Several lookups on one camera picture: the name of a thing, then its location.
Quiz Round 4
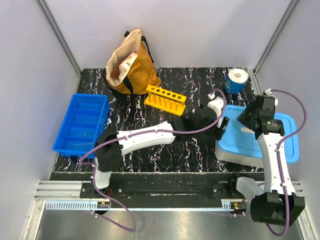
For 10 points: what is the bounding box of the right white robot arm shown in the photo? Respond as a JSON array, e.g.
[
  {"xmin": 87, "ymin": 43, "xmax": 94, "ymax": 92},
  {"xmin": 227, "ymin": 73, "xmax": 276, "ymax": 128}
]
[{"xmin": 227, "ymin": 95, "xmax": 306, "ymax": 227}]

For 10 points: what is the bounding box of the yellow test tube rack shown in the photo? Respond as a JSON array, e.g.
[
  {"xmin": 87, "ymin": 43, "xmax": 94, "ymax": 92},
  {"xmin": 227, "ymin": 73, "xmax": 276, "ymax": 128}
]
[{"xmin": 144, "ymin": 84, "xmax": 187, "ymax": 116}]

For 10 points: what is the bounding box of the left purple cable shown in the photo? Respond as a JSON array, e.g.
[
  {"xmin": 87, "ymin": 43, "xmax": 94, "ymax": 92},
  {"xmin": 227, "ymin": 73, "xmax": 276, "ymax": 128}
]
[{"xmin": 79, "ymin": 88, "xmax": 228, "ymax": 232}]

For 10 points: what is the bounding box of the white package in bag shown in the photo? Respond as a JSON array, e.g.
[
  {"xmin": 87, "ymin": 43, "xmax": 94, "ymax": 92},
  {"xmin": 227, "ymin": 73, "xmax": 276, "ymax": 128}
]
[{"xmin": 119, "ymin": 51, "xmax": 138, "ymax": 76}]

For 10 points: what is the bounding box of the blue compartment bin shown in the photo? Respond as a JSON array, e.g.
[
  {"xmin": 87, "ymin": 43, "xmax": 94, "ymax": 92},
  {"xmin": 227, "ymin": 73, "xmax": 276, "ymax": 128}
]
[{"xmin": 52, "ymin": 93, "xmax": 110, "ymax": 157}]

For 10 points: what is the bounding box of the toilet paper roll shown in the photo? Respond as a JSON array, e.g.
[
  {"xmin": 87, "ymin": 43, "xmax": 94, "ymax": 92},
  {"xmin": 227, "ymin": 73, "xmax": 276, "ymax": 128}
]
[{"xmin": 224, "ymin": 68, "xmax": 249, "ymax": 94}]

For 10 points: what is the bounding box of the brown paper tote bag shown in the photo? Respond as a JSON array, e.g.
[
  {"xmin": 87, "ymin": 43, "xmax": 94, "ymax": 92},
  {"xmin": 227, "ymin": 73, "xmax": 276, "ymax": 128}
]
[{"xmin": 104, "ymin": 28, "xmax": 161, "ymax": 95}]

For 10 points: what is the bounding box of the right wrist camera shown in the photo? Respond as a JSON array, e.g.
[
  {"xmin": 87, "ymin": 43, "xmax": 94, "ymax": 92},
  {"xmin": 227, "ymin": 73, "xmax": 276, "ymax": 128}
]
[{"xmin": 263, "ymin": 88, "xmax": 279, "ymax": 107}]

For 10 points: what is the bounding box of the light blue tray lid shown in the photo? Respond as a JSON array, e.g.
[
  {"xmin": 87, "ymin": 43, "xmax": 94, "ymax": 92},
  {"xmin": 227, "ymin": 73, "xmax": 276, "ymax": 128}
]
[{"xmin": 215, "ymin": 104, "xmax": 300, "ymax": 164}]

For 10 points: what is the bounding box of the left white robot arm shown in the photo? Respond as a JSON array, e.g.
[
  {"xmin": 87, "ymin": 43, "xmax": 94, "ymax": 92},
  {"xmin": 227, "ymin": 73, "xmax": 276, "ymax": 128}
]
[{"xmin": 90, "ymin": 98, "xmax": 229, "ymax": 198}]

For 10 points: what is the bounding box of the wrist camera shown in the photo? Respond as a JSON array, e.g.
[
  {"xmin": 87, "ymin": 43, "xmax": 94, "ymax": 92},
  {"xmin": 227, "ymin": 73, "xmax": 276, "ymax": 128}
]
[
  {"xmin": 263, "ymin": 88, "xmax": 279, "ymax": 107},
  {"xmin": 207, "ymin": 93, "xmax": 224, "ymax": 117}
]

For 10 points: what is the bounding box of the white plastic tub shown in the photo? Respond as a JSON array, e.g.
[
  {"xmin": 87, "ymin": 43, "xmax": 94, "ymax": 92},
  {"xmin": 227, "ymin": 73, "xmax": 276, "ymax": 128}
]
[{"xmin": 215, "ymin": 145, "xmax": 263, "ymax": 168}]

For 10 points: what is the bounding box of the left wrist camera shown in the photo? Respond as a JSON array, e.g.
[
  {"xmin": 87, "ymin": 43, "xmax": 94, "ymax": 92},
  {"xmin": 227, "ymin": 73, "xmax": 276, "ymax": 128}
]
[{"xmin": 207, "ymin": 93, "xmax": 224, "ymax": 117}]

